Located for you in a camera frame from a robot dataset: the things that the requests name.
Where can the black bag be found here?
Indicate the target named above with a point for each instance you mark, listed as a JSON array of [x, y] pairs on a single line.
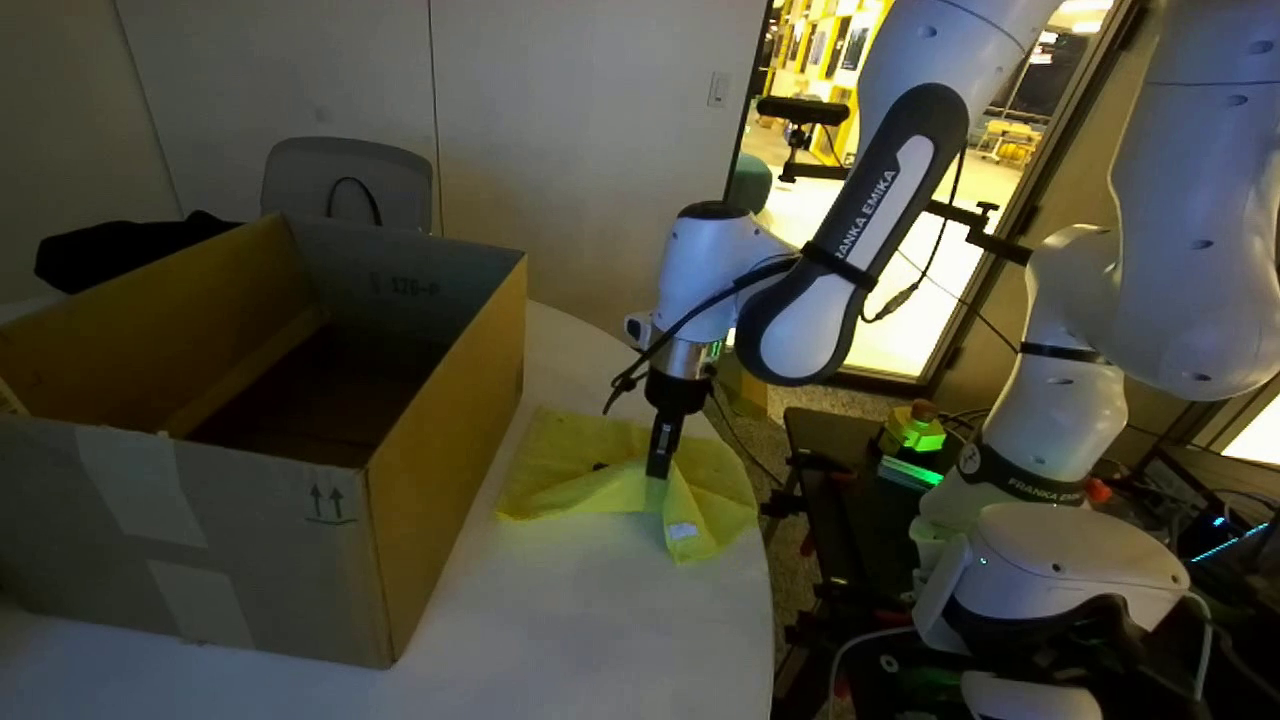
[[86, 257]]

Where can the yellow microfibre cloth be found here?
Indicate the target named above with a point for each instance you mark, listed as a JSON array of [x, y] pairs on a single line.
[[593, 466]]

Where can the green lit electronic device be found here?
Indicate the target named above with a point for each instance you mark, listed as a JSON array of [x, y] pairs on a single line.
[[908, 451]]

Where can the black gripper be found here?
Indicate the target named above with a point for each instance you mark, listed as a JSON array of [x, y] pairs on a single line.
[[675, 402]]

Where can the large open cardboard box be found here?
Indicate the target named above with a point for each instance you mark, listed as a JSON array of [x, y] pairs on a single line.
[[263, 443]]

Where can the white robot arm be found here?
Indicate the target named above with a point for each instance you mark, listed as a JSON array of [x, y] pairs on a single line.
[[1178, 294]]

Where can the grey chair backrest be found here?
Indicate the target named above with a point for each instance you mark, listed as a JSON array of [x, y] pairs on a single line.
[[362, 182]]

